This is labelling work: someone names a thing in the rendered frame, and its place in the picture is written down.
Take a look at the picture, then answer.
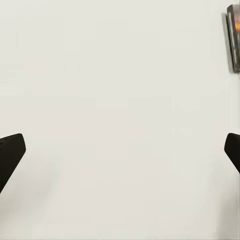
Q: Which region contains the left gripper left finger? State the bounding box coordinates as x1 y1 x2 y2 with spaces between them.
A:
0 133 26 193

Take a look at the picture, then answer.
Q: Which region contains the hardback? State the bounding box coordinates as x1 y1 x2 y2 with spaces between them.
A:
226 4 240 72

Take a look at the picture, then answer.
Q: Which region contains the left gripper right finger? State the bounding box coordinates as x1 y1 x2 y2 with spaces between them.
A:
224 133 240 173

